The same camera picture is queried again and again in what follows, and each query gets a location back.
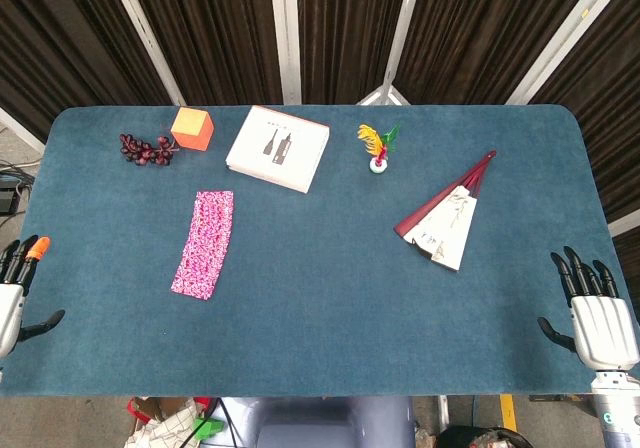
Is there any black electronic box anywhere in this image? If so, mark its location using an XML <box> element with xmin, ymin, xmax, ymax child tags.
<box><xmin>0</xmin><ymin>176</ymin><xmax>22</xmax><ymax>215</ymax></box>

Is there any orange cube block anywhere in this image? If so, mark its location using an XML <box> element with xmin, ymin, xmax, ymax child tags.
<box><xmin>170</xmin><ymin>106</ymin><xmax>216</xmax><ymax>153</ymax></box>

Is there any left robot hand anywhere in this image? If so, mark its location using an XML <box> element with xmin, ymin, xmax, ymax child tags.
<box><xmin>0</xmin><ymin>235</ymin><xmax>67</xmax><ymax>360</ymax></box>

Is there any white book with bottle print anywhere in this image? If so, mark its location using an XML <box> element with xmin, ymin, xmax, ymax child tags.
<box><xmin>224</xmin><ymin>105</ymin><xmax>331</xmax><ymax>195</ymax></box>

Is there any dark red grape bunch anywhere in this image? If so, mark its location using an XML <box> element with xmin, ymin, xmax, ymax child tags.
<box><xmin>118</xmin><ymin>133</ymin><xmax>181</xmax><ymax>167</ymax></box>

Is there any red ribbed paper folding fan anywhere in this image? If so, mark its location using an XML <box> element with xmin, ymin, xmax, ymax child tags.
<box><xmin>393</xmin><ymin>149</ymin><xmax>498</xmax><ymax>272</ymax></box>

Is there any blue felt table mat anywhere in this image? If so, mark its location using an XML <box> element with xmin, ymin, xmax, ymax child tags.
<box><xmin>0</xmin><ymin>103</ymin><xmax>632</xmax><ymax>398</ymax></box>

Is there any green plastic toy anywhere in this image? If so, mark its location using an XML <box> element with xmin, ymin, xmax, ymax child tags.
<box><xmin>193</xmin><ymin>417</ymin><xmax>225</xmax><ymax>440</ymax></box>

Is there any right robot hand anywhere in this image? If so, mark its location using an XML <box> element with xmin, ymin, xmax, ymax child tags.
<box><xmin>537</xmin><ymin>246</ymin><xmax>640</xmax><ymax>372</ymax></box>

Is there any pink knitted cloth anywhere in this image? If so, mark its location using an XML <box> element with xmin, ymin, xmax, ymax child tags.
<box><xmin>170</xmin><ymin>190</ymin><xmax>235</xmax><ymax>301</ymax></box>

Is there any colourful feather shuttlecock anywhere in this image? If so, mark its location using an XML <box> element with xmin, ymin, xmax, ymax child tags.
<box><xmin>356</xmin><ymin>123</ymin><xmax>402</xmax><ymax>175</ymax></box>

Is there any white checked cloth bag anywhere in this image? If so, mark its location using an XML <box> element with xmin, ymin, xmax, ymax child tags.
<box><xmin>124</xmin><ymin>396</ymin><xmax>211</xmax><ymax>448</ymax></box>

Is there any white metal stand base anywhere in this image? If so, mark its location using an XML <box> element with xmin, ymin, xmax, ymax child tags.
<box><xmin>355</xmin><ymin>83</ymin><xmax>412</xmax><ymax>106</ymax></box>

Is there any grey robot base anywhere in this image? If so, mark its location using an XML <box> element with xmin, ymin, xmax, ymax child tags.
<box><xmin>217</xmin><ymin>396</ymin><xmax>416</xmax><ymax>448</ymax></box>

